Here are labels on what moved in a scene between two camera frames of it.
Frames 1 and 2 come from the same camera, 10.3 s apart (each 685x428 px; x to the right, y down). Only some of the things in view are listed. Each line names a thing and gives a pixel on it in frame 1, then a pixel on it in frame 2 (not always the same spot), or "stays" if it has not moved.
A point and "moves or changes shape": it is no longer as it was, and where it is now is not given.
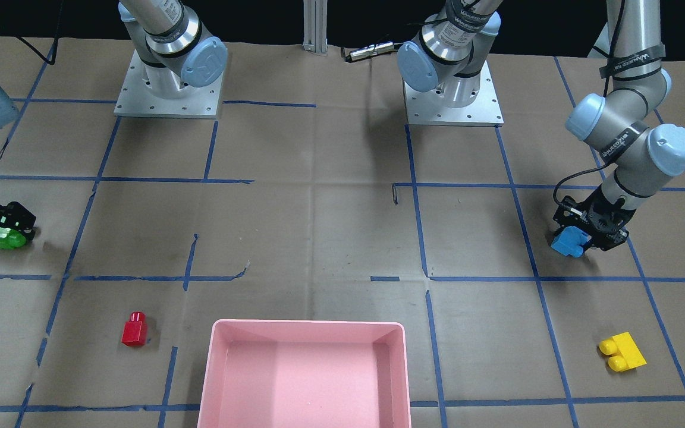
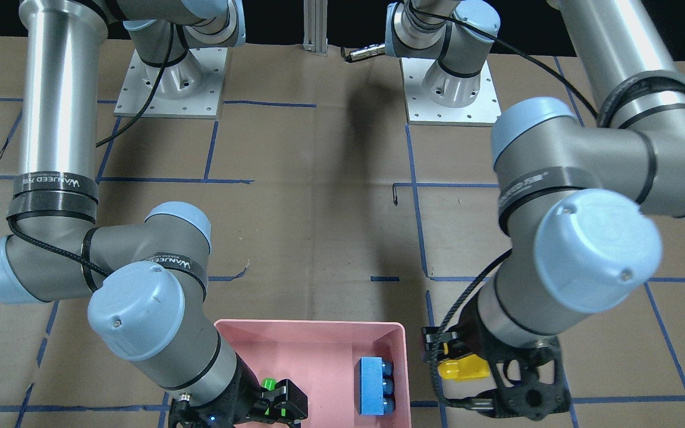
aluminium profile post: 315,27 stays
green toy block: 4,238 moves or changes shape
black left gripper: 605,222 to 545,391
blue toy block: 569,241 moves or changes shape
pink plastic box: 305,374 stays
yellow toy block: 624,352 to 470,367
